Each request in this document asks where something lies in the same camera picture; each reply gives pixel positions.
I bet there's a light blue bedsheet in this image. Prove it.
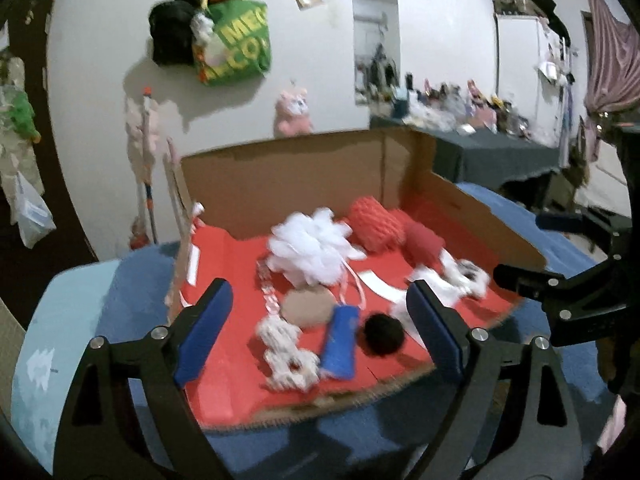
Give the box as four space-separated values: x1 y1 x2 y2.
10 255 131 476

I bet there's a tan powder puff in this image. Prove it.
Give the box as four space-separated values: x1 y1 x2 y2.
280 285 336 329

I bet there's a white mesh bath pouf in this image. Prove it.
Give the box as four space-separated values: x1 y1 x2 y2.
265 208 368 311

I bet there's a clear plastic bag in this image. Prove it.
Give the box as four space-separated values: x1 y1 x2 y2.
12 172 57 248

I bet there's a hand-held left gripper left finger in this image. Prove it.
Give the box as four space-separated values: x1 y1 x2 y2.
51 278 237 480

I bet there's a dark wooden door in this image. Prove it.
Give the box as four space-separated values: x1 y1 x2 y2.
0 0 98 306

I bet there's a dresser with dark cloth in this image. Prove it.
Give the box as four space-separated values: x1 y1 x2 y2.
370 115 563 196

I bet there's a black fluffy pom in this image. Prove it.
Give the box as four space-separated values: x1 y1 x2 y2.
357 312 406 358

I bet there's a cream crochet flower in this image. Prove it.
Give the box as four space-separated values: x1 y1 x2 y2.
255 260 321 393

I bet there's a green tote bag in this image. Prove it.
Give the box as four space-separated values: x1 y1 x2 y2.
192 0 273 86

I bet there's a pale pink plush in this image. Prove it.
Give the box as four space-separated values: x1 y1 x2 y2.
125 95 163 161

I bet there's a plain white plush bone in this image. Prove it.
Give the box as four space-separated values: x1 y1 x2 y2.
412 266 458 306

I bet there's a pink plush cat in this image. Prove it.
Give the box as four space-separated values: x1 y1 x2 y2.
272 87 315 137

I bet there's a black bag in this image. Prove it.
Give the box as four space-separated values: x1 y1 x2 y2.
148 0 201 67

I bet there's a blue squeeze tube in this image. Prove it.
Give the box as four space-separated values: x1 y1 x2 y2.
320 305 360 380

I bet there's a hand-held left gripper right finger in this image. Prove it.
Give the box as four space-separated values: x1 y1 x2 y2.
406 279 587 480

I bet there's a cardboard box with red lining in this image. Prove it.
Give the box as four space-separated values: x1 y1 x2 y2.
165 128 548 433

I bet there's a pink curtain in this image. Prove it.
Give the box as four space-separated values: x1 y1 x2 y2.
582 0 640 161

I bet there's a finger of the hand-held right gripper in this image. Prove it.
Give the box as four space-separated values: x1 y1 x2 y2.
494 260 621 323
536 212 631 235

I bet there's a green plush toy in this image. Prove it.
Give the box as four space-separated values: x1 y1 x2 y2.
7 95 42 143

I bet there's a red mesh bath pouf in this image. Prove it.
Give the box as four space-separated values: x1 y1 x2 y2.
345 196 413 253

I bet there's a hanging door organizer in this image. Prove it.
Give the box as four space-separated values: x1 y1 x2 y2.
0 55 43 196

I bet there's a white wardrobe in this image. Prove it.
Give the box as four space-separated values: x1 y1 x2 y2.
495 15 573 146

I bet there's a blue terry towel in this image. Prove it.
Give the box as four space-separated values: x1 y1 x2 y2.
100 182 616 480

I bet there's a white plush keychain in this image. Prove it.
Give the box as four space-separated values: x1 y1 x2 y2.
190 10 216 43

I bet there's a wall mirror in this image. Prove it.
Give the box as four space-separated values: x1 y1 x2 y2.
351 0 402 106

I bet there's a pink bedsheet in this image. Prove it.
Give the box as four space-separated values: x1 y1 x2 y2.
597 395 628 466

